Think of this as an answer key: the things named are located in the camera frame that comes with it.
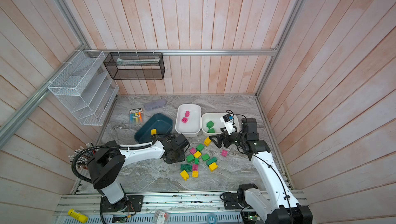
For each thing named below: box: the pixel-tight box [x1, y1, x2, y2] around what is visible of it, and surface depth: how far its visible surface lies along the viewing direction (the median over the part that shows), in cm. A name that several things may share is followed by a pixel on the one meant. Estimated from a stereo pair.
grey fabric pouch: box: [143, 99, 167, 111], surface depth 114 cm
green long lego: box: [206, 156, 218, 167], surface depth 87 cm
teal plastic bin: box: [134, 113, 174, 144], surface depth 100 cm
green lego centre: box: [201, 153, 210, 162], surface depth 90 cm
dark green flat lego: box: [180, 164, 193, 172], surface depth 85 cm
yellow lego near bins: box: [203, 137, 212, 147], surface depth 95 cm
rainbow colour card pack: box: [129, 107, 143, 124], surface depth 109 cm
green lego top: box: [206, 120, 214, 129], surface depth 103 cm
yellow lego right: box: [208, 162, 219, 173], surface depth 85 cm
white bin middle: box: [175, 103, 202, 138], surface depth 106 cm
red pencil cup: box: [68, 142, 99, 169], surface depth 74 cm
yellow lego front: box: [179, 169, 190, 182], surface depth 82 cm
